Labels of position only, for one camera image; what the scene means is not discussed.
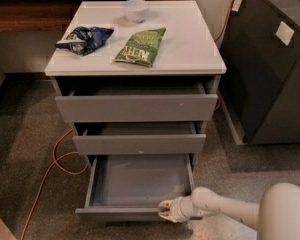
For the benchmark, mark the white bowl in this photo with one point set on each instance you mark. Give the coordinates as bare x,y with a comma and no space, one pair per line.
136,10

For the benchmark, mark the grey middle drawer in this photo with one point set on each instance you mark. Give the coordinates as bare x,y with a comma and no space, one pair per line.
138,138

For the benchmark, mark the grey top drawer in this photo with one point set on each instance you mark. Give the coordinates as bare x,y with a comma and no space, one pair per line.
123,104

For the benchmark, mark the grey drawer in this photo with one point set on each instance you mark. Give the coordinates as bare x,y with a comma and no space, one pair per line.
138,138
123,104
130,187

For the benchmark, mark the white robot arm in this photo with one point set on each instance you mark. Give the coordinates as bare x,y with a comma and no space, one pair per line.
276,217

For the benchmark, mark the green chip bag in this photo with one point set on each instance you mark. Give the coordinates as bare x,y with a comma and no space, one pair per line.
142,47

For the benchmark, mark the white tag on cable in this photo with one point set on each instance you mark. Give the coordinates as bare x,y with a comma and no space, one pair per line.
236,5

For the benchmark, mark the dark grey bin cabinet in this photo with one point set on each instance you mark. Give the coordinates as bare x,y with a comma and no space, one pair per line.
262,84

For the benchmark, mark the white label on cabinet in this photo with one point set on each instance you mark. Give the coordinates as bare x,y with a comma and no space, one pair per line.
285,33

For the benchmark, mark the grey bottom drawer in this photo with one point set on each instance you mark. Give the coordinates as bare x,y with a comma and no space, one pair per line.
130,187

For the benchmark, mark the blue crumpled chip bag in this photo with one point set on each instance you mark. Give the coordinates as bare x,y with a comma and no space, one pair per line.
85,40

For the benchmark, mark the grey three-drawer cabinet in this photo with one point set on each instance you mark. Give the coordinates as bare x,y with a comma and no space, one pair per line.
188,53

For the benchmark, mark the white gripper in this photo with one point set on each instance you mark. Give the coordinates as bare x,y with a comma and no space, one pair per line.
180,209

